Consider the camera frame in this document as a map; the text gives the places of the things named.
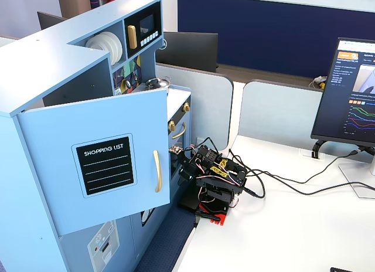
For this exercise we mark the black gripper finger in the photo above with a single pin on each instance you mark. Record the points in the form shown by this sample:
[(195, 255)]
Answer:
[(193, 176), (184, 175)]

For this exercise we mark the blue toy oven door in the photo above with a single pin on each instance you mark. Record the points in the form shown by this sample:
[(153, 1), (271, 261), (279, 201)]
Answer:
[(178, 144)]

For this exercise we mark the small wrist camera board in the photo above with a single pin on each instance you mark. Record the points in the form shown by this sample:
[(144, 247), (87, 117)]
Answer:
[(175, 149)]

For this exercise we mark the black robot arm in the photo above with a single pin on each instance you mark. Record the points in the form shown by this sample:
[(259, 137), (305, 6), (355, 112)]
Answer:
[(219, 193)]

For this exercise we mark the grey desk divider panel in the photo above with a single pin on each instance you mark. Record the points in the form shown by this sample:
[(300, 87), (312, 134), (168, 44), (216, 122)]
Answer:
[(278, 113), (205, 102)]

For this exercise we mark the silver monitor stand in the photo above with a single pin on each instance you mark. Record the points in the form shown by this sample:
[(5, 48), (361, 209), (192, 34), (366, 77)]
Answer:
[(351, 175)]

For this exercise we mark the silver toy pot with lid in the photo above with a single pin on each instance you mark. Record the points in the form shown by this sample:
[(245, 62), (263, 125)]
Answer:
[(159, 84)]

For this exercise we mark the black monitor seen from behind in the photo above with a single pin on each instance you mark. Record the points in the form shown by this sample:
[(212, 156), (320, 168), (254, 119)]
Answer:
[(190, 49)]

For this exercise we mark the gold stove knob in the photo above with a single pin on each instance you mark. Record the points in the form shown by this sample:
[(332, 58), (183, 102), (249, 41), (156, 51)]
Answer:
[(186, 107), (172, 126)]

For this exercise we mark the black toy microwave door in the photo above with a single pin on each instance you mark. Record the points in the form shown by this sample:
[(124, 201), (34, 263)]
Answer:
[(148, 25)]

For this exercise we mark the computer monitor showing graphs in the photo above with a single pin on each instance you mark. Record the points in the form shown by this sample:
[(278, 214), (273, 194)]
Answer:
[(345, 93)]

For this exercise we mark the dark monitor behind kitchen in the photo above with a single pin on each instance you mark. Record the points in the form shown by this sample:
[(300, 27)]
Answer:
[(48, 20)]

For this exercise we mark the white toy plate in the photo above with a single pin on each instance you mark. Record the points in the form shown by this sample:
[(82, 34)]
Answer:
[(119, 50), (93, 43)]

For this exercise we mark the white plates stack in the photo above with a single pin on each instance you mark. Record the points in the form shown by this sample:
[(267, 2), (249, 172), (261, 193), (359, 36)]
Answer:
[(113, 50)]

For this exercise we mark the flat black object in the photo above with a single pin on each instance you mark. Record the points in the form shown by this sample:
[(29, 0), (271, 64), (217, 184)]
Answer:
[(351, 269)]

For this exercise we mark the blue toy kitchen unit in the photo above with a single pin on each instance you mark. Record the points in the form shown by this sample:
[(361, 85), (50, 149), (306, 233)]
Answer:
[(44, 64)]

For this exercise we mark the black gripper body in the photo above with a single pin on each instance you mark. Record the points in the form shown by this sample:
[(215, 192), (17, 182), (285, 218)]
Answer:
[(185, 170)]

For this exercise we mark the red table clamp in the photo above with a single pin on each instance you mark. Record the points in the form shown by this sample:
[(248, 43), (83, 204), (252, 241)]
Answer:
[(221, 219)]

